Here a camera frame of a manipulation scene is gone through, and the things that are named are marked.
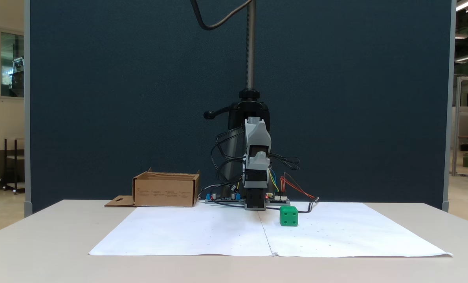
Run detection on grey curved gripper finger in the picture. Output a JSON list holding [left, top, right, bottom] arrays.
[[246, 152, 270, 171]]

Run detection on green die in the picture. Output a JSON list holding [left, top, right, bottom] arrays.
[[279, 206, 299, 227]]

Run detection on circuit board with white connectors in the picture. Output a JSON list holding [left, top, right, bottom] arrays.
[[266, 192, 291, 206]]

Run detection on blue circuit board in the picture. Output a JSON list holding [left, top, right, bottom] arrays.
[[205, 191, 244, 204]]

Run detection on brown cardboard box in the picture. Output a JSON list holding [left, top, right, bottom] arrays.
[[104, 168, 201, 208]]

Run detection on white paper sheet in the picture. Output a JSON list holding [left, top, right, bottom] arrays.
[[88, 204, 274, 257], [257, 202, 453, 258]]

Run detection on dark blue partition panel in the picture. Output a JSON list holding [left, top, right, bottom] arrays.
[[24, 0, 457, 217]]

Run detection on dark shelf cart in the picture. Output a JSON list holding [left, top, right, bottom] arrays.
[[0, 137, 25, 195]]

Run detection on yellow jumper wire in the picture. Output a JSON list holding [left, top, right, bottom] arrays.
[[269, 168, 280, 194]]

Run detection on black servo wire bundle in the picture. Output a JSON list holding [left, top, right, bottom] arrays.
[[268, 153, 301, 172], [211, 129, 246, 190]]

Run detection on orange red wires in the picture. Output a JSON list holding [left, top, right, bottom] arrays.
[[280, 172, 317, 200]]

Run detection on grey power cable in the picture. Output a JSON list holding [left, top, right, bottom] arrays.
[[197, 184, 242, 198]]

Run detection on black cable with connector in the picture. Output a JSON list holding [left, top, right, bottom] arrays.
[[266, 197, 320, 214]]

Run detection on black grey camera tripod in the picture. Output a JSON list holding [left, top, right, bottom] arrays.
[[203, 0, 272, 201]]

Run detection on black camera cable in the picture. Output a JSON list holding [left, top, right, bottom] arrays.
[[190, 0, 254, 31]]

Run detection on aluminium profile frame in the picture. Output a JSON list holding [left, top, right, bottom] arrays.
[[451, 76, 468, 180]]

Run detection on framed wall window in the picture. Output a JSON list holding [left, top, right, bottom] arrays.
[[0, 26, 25, 102]]

